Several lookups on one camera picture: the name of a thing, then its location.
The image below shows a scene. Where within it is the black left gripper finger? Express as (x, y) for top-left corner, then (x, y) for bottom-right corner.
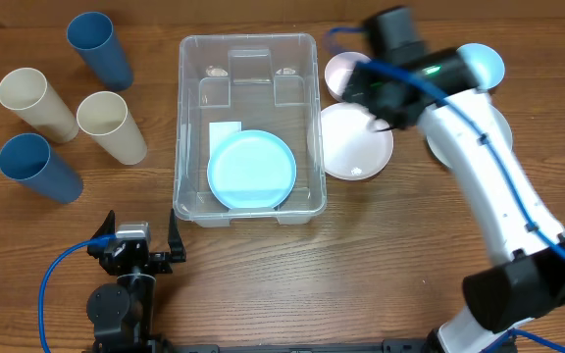
(92, 210), (116, 239)
(168, 209), (186, 263)

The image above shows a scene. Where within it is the pink plate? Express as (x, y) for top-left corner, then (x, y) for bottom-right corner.
(321, 103), (394, 180)

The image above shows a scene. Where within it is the pink bowl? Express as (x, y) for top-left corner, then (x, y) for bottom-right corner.
(324, 51), (370, 102)

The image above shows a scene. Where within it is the light blue bowl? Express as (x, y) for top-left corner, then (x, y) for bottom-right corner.
(457, 43), (505, 90)

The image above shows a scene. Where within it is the light blue plate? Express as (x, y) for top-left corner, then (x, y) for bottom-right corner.
(207, 129), (297, 209)

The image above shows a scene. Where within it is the grey plate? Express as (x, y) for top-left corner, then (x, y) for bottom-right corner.
(426, 106), (513, 169)

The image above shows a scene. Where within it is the beige cup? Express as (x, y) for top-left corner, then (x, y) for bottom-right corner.
(76, 91), (147, 165)
(0, 68), (78, 143)

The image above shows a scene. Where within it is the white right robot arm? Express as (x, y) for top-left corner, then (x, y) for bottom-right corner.
(342, 6), (565, 352)

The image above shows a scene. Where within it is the dark blue cup front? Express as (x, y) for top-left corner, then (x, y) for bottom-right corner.
(0, 133), (83, 204)

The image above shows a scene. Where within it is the dark blue cup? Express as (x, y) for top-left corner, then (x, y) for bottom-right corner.
(0, 133), (83, 204)
(67, 12), (134, 91)

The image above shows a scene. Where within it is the white label in bin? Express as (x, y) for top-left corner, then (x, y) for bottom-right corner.
(209, 122), (241, 155)

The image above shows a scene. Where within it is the clear plastic storage bin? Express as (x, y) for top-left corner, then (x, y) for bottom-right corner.
(173, 33), (327, 227)

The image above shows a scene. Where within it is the dark blue cup rear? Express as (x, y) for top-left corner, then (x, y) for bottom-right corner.
(67, 12), (134, 91)

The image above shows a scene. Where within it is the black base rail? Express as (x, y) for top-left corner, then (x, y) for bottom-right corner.
(112, 339), (431, 353)

